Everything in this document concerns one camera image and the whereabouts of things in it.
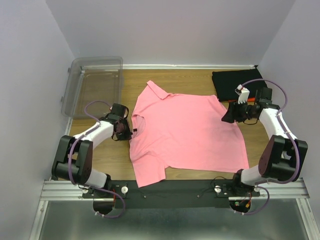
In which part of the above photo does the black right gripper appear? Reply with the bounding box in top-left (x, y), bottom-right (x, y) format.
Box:
top-left (220, 99), bottom-right (256, 124)

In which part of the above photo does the pink t shirt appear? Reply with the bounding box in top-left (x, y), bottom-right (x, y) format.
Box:
top-left (129, 81), bottom-right (249, 188)

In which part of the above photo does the clear plastic bin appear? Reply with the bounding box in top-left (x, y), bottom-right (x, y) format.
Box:
top-left (61, 56), bottom-right (124, 119)

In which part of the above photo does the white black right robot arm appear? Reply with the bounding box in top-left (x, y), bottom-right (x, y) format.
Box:
top-left (221, 84), bottom-right (308, 196)

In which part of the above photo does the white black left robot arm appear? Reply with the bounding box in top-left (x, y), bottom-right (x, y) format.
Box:
top-left (51, 101), bottom-right (133, 198)

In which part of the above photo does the folded orange t shirt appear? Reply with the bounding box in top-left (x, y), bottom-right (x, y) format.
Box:
top-left (247, 97), bottom-right (255, 102)

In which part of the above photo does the folded black t shirt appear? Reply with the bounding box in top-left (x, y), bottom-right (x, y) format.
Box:
top-left (212, 68), bottom-right (262, 102)

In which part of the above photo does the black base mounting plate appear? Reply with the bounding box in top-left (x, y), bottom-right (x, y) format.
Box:
top-left (82, 178), bottom-right (260, 214)

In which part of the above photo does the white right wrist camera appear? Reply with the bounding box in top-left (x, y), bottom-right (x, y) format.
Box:
top-left (235, 84), bottom-right (250, 105)

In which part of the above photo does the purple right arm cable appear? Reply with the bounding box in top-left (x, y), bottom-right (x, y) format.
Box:
top-left (233, 78), bottom-right (302, 216)

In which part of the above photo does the aluminium frame rail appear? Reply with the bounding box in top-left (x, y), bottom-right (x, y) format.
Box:
top-left (28, 64), bottom-right (311, 240)

